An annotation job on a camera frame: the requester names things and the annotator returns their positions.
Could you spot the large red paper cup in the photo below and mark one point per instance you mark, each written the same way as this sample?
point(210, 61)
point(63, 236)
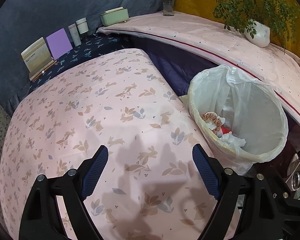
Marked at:
point(225, 130)

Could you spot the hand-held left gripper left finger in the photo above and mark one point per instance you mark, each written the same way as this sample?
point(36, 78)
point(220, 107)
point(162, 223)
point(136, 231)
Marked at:
point(96, 172)

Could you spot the white jar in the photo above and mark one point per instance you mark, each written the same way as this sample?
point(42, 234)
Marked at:
point(82, 26)

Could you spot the white bottle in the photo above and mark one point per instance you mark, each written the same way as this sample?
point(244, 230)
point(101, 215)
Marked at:
point(74, 35)

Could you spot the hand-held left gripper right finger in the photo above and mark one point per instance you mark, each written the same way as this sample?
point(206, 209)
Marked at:
point(206, 172)

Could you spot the white trash bin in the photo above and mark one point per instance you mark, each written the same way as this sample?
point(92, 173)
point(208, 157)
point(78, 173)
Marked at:
point(252, 155)

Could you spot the green plant in white pot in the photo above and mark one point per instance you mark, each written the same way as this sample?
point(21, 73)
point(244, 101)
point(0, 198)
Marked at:
point(258, 33)

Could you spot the beige boxed book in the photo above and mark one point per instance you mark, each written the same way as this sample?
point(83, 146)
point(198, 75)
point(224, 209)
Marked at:
point(36, 57)

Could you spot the pink rabbit print tablecloth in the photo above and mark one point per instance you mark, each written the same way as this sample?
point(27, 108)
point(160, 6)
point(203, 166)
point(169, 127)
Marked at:
point(102, 110)

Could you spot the trash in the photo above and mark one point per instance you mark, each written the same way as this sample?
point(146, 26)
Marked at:
point(216, 120)

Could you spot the purple card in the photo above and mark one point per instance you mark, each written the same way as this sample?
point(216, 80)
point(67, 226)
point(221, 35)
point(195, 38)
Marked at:
point(58, 43)

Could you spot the dark purple cloth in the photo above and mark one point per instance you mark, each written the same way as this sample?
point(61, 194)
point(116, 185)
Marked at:
point(170, 65)

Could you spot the green tissue box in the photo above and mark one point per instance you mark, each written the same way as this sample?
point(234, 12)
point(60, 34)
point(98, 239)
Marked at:
point(115, 17)

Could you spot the navy floral cloth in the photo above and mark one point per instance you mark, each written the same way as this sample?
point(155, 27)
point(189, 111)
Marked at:
point(95, 45)

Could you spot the blue cloth backdrop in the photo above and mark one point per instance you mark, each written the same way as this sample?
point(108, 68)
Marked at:
point(65, 2)

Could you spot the white-lined trash bin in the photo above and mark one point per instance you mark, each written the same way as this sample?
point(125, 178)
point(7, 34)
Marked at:
point(260, 110)

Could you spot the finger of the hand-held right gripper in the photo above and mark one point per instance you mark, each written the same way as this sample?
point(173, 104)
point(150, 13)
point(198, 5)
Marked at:
point(288, 203)

